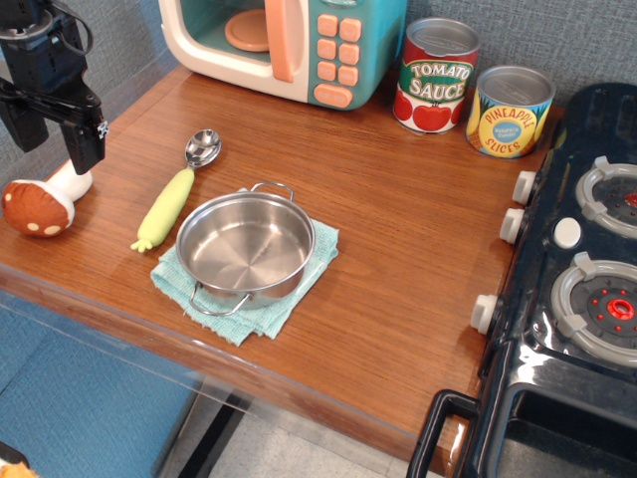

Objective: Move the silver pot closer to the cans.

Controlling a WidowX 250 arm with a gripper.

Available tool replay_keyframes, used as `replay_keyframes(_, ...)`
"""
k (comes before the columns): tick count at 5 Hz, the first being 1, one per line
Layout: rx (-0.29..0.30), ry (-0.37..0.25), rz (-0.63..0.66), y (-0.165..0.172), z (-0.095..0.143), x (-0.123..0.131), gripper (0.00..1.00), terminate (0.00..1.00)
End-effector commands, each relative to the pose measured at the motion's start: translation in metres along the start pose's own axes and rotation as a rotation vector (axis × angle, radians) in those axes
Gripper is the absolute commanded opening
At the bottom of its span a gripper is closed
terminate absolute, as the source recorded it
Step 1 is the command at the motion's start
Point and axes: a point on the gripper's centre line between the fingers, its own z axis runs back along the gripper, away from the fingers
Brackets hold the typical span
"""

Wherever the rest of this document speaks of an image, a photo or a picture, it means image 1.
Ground tomato sauce can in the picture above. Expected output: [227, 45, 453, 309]
[393, 17, 481, 133]

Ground spoon with green handle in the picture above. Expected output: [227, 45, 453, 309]
[129, 129, 222, 253]

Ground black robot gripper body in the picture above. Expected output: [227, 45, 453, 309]
[1, 13, 107, 127]

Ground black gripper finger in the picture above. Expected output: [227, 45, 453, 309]
[61, 121, 106, 175]
[1, 103, 49, 152]

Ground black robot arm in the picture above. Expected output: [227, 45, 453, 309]
[1, 0, 108, 175]

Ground pineapple slices can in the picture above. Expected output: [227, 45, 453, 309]
[466, 65, 555, 158]

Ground black toy stove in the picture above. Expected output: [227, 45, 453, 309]
[408, 83, 636, 477]

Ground orange object at corner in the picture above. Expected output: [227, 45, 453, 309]
[0, 442, 39, 478]

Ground teal toy microwave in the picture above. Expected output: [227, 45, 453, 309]
[159, 0, 407, 111]

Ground light blue folded cloth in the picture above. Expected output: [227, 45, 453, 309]
[150, 219, 338, 346]

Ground brown plush mushroom toy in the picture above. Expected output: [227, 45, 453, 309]
[1, 160, 94, 238]

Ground silver steel pot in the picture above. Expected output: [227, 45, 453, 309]
[175, 181, 317, 317]

